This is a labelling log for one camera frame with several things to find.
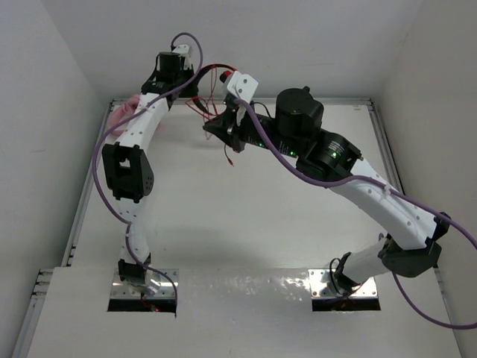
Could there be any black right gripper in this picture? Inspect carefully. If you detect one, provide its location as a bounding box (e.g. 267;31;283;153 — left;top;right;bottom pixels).
203;98;301;158

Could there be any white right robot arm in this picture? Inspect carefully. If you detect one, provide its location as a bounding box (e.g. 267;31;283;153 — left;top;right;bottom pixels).
203;87;449;296

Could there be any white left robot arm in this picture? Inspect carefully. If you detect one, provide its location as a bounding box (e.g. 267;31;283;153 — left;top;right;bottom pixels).
101;44;198;287

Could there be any pink cloth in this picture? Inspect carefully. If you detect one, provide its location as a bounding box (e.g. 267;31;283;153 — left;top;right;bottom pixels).
107;93;165;138

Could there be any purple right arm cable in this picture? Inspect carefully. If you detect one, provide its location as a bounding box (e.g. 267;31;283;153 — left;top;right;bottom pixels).
238;97;477;330

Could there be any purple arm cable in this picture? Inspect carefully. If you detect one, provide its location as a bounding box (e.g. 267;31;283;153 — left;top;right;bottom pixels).
238;97;477;330
91;32;205;318

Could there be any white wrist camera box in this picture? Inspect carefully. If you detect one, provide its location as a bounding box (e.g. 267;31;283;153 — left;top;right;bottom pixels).
223;71;259;103

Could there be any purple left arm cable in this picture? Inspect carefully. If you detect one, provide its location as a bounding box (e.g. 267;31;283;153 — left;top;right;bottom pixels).
91;32;205;318

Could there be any aluminium table frame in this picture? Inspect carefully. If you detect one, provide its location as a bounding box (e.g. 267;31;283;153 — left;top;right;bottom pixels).
10;97;440;358

